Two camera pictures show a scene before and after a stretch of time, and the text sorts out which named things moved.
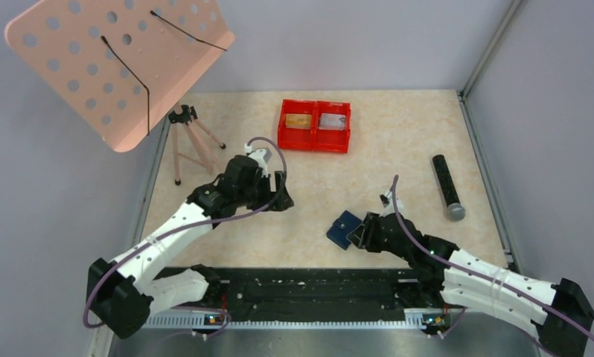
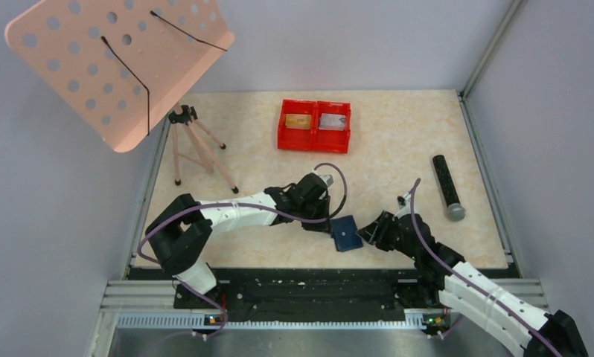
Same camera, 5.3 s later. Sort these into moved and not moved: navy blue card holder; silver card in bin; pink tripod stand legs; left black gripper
Moved: left black gripper
Not moved: silver card in bin; navy blue card holder; pink tripod stand legs
